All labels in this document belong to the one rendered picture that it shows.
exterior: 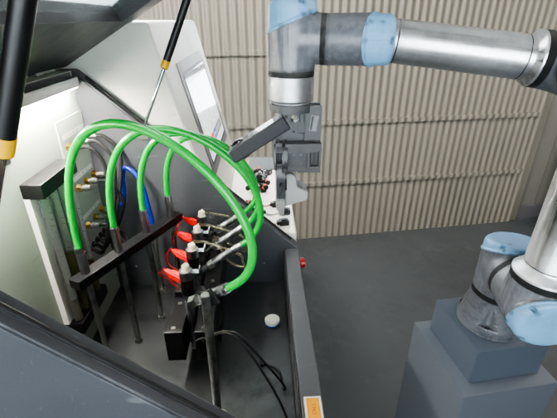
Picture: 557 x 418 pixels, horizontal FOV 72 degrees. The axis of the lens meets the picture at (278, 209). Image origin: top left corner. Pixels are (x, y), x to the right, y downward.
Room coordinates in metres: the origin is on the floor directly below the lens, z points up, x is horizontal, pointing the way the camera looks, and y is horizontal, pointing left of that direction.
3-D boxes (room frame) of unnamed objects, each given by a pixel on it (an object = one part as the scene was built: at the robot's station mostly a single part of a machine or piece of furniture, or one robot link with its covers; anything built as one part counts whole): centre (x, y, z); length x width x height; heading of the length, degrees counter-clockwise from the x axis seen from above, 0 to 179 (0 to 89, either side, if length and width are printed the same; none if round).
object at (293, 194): (0.64, -0.03, 1.27); 0.06 x 0.03 x 0.09; 92
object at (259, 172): (1.39, 0.07, 1.01); 0.23 x 0.11 x 0.06; 2
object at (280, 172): (0.64, 0.00, 1.31); 0.05 x 0.02 x 0.09; 2
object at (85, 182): (0.87, 0.46, 1.20); 0.13 x 0.03 x 0.31; 2
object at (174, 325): (0.76, 0.19, 0.91); 0.34 x 0.10 x 0.15; 2
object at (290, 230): (1.35, 0.07, 0.96); 0.70 x 0.22 x 0.03; 2
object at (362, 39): (0.66, -0.12, 1.53); 0.11 x 0.11 x 0.08; 81
